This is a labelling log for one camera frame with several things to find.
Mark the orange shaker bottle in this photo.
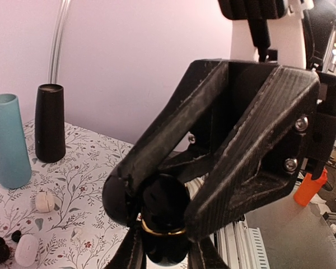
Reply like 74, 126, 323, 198
293, 168, 328, 206

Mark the floral table mat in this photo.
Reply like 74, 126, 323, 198
0, 121, 132, 268

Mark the black vase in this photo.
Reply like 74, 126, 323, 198
35, 84, 66, 163

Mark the front aluminium rail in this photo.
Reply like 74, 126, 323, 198
210, 216, 270, 269

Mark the black earbud beside white case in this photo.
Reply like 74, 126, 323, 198
11, 230, 22, 243

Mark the teal vase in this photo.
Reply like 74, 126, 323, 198
0, 94, 31, 189

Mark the white stem earbud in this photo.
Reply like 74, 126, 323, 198
71, 227, 83, 240

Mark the black round earbud case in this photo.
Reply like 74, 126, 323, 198
102, 172, 193, 266

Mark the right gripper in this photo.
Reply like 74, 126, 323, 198
184, 60, 336, 241

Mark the beige earbud case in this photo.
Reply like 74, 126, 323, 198
35, 192, 55, 213

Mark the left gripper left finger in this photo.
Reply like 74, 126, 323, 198
105, 224, 147, 269

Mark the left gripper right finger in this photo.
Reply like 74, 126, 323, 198
188, 237, 228, 269

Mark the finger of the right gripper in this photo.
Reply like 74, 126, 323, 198
110, 59, 230, 197

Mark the white oval earbud case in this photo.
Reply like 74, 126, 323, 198
14, 234, 39, 267

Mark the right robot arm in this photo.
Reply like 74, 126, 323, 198
102, 1, 336, 242

